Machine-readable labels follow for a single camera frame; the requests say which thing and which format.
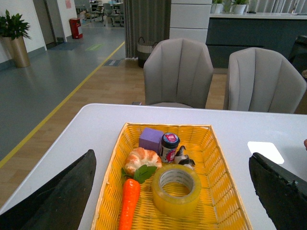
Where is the dark grey counter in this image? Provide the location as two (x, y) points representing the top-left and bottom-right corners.
(206, 13), (307, 68)

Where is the purple foam cube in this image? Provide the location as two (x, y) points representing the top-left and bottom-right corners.
(139, 127), (164, 154)

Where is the white cabinet column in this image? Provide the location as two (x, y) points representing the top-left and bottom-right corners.
(169, 0), (212, 43)

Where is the toy croissant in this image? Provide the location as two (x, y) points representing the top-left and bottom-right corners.
(124, 147), (162, 176)

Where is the white potted plant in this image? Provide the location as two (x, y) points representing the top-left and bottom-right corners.
(224, 0), (249, 14)

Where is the grey chair right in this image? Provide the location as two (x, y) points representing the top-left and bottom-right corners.
(224, 47), (307, 114)

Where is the red bin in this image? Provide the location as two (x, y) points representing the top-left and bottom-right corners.
(69, 18), (83, 39)

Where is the yellow packing tape roll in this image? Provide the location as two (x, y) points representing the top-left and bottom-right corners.
(152, 164), (201, 218)

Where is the small dark jar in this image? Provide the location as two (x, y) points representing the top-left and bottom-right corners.
(160, 132), (180, 163)

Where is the woven laundry basket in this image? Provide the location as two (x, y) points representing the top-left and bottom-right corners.
(137, 36), (158, 68)

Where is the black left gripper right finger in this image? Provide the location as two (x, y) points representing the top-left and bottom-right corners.
(248, 152), (307, 230)

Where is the orange toy carrot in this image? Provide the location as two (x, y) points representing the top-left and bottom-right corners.
(118, 165), (157, 230)

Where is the yellow woven basket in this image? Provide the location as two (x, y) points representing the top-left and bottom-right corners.
(91, 123), (252, 230)

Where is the grey chair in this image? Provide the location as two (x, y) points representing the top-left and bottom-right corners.
(143, 38), (213, 109)
(224, 47), (307, 114)

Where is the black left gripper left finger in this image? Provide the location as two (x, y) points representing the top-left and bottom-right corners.
(0, 149), (96, 230)

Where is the small bird figurine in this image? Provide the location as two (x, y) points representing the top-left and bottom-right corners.
(174, 146), (195, 170)

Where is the grey chair left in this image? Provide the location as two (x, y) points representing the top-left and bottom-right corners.
(143, 38), (213, 109)

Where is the potted plant gold planter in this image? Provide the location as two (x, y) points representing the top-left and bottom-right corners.
(0, 9), (31, 68)

